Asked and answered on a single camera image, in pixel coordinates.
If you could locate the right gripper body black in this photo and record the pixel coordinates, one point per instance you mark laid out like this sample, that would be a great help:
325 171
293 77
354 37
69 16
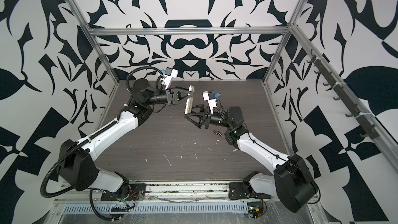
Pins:
219 121

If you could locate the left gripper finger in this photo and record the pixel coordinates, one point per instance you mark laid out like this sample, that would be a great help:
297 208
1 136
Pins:
184 90
177 98

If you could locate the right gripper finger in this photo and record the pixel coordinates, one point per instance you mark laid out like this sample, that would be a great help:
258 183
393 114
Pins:
194 119
198 110

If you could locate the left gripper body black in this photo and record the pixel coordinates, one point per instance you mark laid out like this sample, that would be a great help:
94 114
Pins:
160 98

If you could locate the white remote control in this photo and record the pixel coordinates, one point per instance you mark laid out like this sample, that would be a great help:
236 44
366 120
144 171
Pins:
189 102

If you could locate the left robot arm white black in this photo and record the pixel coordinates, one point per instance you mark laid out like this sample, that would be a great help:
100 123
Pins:
77 165

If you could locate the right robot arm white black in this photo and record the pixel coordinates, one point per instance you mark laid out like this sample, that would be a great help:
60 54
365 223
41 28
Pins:
290 180

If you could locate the small circuit board right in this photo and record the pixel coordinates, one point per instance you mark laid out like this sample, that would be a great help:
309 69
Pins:
255 211

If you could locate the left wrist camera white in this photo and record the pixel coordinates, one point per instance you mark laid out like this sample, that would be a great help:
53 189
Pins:
168 75

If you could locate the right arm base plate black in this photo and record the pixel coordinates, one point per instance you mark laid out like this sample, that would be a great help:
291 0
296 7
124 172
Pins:
240 191

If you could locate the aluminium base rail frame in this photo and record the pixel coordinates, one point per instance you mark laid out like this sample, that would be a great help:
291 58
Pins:
191 191

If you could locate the white slotted cable duct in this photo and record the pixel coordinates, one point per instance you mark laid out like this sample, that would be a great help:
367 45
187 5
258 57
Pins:
177 208

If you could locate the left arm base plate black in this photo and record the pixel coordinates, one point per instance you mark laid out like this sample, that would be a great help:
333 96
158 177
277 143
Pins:
131 192

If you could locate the horizontal aluminium frame bar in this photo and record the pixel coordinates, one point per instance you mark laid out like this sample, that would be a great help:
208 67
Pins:
187 31

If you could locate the grey wall hook rack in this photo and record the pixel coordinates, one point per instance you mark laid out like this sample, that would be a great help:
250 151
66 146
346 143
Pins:
344 94

